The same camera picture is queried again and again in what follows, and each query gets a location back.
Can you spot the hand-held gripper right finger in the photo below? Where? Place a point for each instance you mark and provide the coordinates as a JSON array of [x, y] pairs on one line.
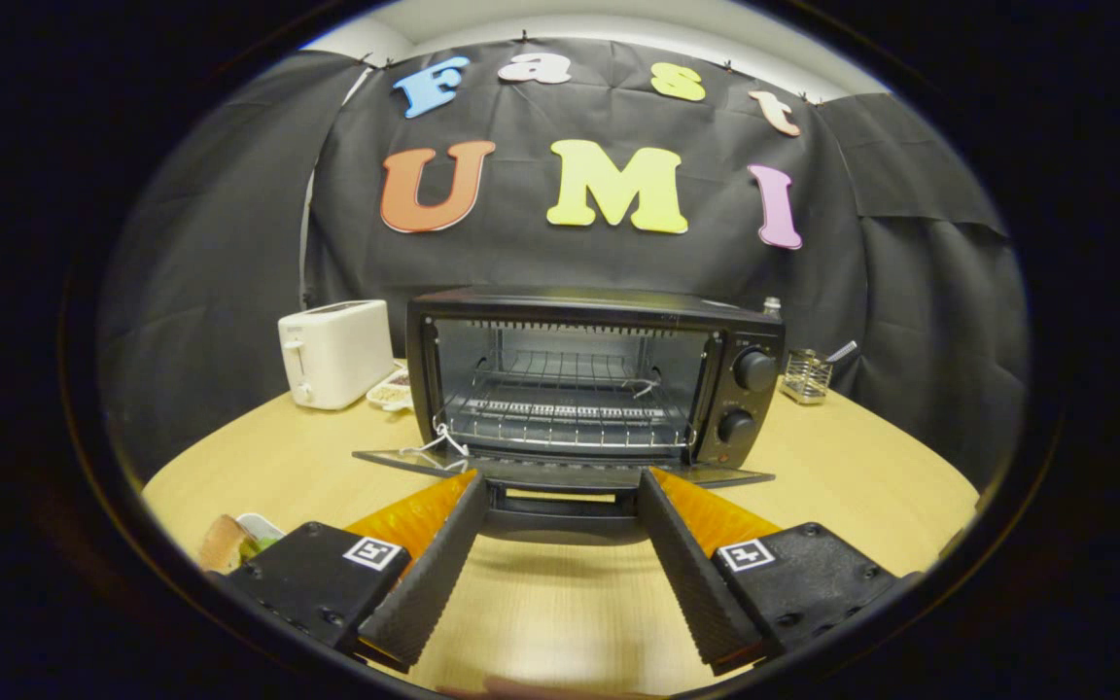
[[696, 574]]

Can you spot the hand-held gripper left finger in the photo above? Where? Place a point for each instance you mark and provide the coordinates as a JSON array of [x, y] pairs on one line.
[[429, 574]]

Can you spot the toasted bread lettuce sandwich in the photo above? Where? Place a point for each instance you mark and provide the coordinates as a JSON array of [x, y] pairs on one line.
[[223, 544]]

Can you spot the black toaster oven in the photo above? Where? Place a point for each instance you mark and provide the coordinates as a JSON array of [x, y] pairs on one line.
[[618, 306]]

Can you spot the small white food tray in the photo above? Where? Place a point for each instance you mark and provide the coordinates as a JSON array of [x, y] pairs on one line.
[[391, 392]]

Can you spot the white pop-up toaster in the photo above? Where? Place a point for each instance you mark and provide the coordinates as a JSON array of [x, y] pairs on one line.
[[336, 355]]

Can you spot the white plate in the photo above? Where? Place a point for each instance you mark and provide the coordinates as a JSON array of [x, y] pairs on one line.
[[263, 528]]

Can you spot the black backdrop cloth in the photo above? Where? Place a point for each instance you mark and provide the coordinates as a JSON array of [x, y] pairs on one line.
[[560, 253]]

